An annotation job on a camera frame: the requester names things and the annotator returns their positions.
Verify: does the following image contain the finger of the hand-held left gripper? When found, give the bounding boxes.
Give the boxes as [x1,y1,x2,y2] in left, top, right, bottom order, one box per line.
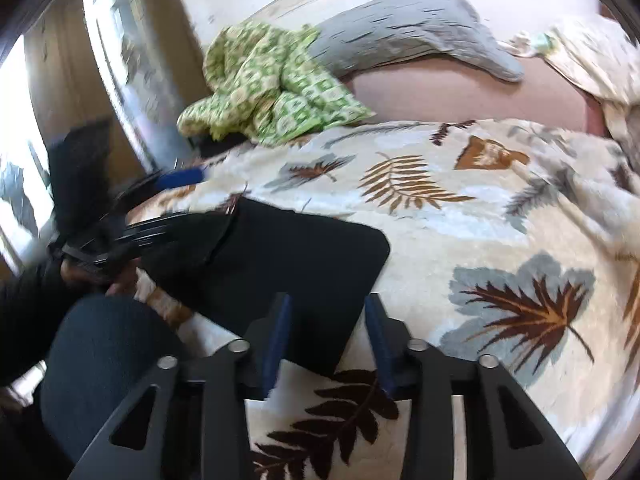
[99,210,237,264]
[114,166,209,207]

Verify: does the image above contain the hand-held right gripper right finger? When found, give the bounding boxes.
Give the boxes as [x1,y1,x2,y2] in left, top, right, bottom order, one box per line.
[363,292,586,480]

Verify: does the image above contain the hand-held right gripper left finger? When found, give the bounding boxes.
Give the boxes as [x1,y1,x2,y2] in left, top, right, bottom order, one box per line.
[67,292,294,480]

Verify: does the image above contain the black pants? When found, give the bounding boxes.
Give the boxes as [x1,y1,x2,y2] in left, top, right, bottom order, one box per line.
[134,196,392,377]

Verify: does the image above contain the person's left hand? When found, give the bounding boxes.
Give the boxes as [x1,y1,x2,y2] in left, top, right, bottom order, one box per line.
[60,255,142,297]

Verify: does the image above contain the silver mirrored panel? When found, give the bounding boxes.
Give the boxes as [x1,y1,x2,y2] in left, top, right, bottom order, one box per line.
[81,0,202,172]

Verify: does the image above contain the green checkered cloth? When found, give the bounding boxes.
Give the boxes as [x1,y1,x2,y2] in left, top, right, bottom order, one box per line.
[176,22,377,147]

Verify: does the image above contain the leaf print blanket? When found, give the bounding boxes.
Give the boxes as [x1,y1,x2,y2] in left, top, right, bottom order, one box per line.
[125,118,640,480]

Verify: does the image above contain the pink bedsheet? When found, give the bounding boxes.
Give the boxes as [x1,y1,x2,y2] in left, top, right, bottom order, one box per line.
[344,52,607,137]

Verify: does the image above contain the grey quilted pillow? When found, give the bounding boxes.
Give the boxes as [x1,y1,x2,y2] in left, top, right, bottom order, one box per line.
[304,0,525,84]

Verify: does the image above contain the pale green small cloth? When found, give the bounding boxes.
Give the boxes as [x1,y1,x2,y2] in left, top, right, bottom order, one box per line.
[505,30,557,57]

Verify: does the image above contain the cream patterned cloth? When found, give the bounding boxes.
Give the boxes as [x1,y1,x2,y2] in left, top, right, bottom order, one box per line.
[541,14,640,153]

